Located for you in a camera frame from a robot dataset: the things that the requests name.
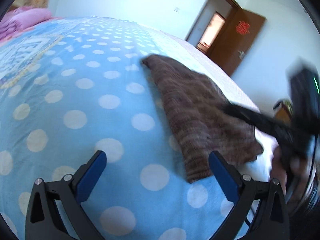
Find red paper door decoration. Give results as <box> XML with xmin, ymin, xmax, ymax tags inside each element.
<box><xmin>235</xmin><ymin>21</ymin><xmax>250</xmax><ymax>36</ymax></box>

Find blue polka dot bed blanket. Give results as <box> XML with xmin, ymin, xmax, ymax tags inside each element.
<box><xmin>0</xmin><ymin>16</ymin><xmax>278</xmax><ymax>240</ymax></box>

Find brown knitted sun-pattern sweater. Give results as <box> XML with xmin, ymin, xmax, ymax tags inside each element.
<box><xmin>142</xmin><ymin>54</ymin><xmax>264</xmax><ymax>183</ymax></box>

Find folded pink quilt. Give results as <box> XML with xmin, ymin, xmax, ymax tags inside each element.
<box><xmin>1</xmin><ymin>6</ymin><xmax>53</xmax><ymax>43</ymax></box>

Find brown wooden door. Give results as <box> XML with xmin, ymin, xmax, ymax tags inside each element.
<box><xmin>206</xmin><ymin>8</ymin><xmax>266</xmax><ymax>76</ymax></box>

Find silver door handle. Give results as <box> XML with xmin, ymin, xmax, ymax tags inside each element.
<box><xmin>238</xmin><ymin>50</ymin><xmax>245</xmax><ymax>60</ymax></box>

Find right hand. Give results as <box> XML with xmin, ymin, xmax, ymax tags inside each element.
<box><xmin>270</xmin><ymin>146</ymin><xmax>309</xmax><ymax>198</ymax></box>

